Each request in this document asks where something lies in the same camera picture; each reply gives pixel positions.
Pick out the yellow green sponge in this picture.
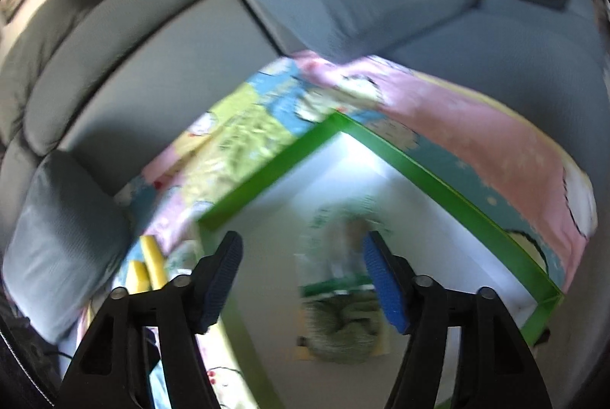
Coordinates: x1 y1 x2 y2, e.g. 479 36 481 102
140 236 167 290
125 260 151 294

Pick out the green cloth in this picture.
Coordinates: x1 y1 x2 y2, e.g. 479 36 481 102
304 293 383 365

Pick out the yellow tissue pack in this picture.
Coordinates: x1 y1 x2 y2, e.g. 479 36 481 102
294 298 392 362

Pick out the clear green tea bag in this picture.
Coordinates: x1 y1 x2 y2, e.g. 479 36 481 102
295 195 392 301

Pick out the grey textured pillow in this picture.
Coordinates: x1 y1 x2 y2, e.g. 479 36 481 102
2 151 130 344

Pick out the colourful cartoon bedsheet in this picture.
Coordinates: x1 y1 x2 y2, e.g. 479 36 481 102
70 48 600 409

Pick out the green white cardboard box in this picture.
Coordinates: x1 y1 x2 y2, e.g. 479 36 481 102
199 114 562 408

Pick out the grey sofa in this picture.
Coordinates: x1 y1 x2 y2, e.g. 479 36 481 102
1 0 609 287

